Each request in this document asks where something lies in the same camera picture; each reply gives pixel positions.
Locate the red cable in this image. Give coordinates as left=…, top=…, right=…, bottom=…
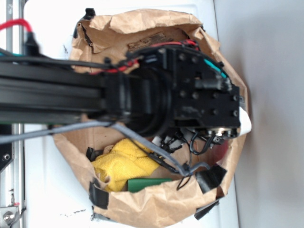
left=0, top=19, right=34, bottom=33

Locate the yellow terry cloth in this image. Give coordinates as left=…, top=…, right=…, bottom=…
left=92, top=139, right=159, bottom=192

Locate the aluminium frame rail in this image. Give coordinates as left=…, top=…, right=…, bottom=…
left=0, top=0, right=26, bottom=228

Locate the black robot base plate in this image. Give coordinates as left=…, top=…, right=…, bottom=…
left=0, top=124, right=13, bottom=172

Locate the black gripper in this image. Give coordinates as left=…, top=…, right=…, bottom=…
left=166, top=47, right=252, bottom=138

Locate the grey sleeved cable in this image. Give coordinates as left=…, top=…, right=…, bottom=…
left=0, top=120, right=211, bottom=178

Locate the green rectangular block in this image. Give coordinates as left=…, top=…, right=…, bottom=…
left=127, top=178, right=172, bottom=193

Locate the dark bark wood piece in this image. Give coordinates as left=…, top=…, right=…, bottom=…
left=128, top=32, right=167, bottom=51

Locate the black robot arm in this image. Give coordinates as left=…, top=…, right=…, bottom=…
left=0, top=44, right=252, bottom=138

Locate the brown paper bag bin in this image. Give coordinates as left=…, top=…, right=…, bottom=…
left=53, top=9, right=248, bottom=228

